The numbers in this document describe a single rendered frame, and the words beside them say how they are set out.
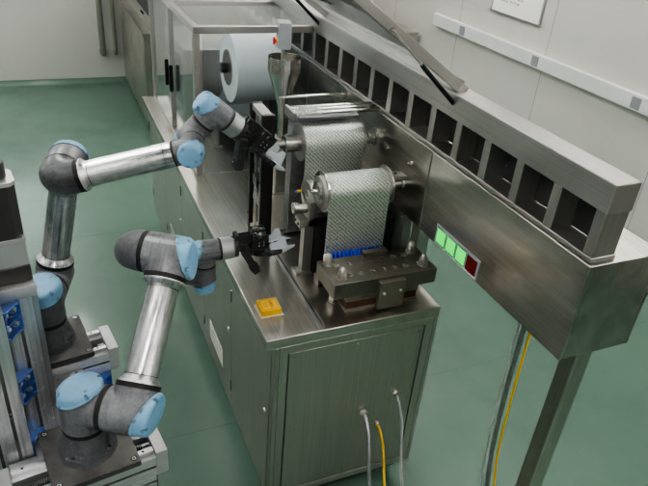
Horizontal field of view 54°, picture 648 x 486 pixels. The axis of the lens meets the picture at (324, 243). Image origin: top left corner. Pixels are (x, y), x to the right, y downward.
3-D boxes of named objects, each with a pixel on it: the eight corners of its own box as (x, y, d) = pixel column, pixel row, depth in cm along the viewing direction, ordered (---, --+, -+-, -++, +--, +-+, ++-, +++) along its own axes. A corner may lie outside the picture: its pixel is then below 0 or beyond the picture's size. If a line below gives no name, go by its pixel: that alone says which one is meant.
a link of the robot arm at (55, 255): (27, 302, 206) (40, 149, 181) (38, 276, 218) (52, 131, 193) (66, 307, 209) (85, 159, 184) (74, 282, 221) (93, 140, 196)
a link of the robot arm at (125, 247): (93, 261, 169) (152, 285, 217) (131, 267, 168) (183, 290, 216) (102, 220, 171) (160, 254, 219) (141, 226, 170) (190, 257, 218)
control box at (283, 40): (271, 44, 249) (272, 18, 244) (287, 45, 251) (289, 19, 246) (274, 49, 243) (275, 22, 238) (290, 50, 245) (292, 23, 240)
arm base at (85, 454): (66, 476, 163) (60, 450, 158) (53, 437, 174) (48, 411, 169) (123, 455, 170) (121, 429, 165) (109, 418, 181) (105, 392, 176)
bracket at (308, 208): (290, 269, 241) (294, 198, 225) (306, 267, 243) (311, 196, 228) (294, 276, 237) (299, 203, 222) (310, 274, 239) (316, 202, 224)
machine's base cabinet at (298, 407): (153, 220, 446) (146, 102, 402) (242, 210, 470) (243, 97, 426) (264, 518, 250) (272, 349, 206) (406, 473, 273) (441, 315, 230)
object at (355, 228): (323, 255, 228) (328, 210, 219) (381, 246, 237) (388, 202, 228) (324, 256, 228) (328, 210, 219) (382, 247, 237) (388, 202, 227)
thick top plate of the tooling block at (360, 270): (315, 275, 226) (316, 260, 223) (412, 258, 241) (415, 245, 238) (333, 300, 214) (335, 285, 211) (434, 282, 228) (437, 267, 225)
